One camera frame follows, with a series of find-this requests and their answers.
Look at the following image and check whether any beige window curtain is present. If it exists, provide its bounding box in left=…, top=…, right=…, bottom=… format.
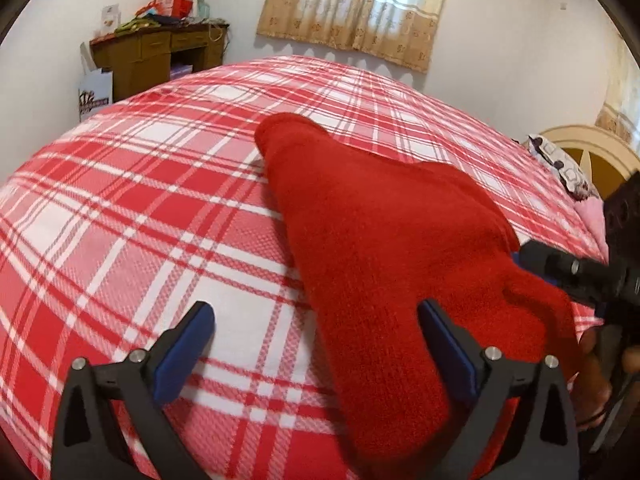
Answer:
left=256, top=0, right=445, bottom=74

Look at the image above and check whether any red knitted sweater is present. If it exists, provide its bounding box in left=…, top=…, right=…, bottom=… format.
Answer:
left=255, top=113, right=582, bottom=479

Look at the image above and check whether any brown wooden desk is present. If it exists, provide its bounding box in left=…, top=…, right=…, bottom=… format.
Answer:
left=89, top=23, right=229, bottom=102

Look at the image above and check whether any red box on desk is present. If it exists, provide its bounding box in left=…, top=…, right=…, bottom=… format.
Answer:
left=134, top=0, right=194, bottom=18

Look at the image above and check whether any white card on desk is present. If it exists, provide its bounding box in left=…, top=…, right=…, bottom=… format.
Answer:
left=101, top=4, right=122, bottom=35

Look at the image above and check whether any beige curtain behind headboard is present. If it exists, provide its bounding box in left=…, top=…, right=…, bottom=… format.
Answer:
left=596, top=37, right=640, bottom=154

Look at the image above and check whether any person's right hand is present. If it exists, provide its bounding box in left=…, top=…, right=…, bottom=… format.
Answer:
left=570, top=326, right=612, bottom=430

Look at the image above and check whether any red white plaid bedsheet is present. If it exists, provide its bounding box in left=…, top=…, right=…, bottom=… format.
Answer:
left=1, top=55, right=601, bottom=479

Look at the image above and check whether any cream wooden headboard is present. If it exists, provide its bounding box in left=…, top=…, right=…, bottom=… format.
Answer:
left=541, top=125, right=639, bottom=200

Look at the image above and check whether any grey patterned pillow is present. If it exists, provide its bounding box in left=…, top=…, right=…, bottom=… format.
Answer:
left=525, top=136, right=600, bottom=202

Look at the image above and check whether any white paper shopping bag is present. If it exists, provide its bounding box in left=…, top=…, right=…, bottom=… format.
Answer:
left=78, top=42, right=113, bottom=122

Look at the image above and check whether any pink floral folded blanket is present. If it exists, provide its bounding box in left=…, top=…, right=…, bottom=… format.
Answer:
left=574, top=196, right=608, bottom=262

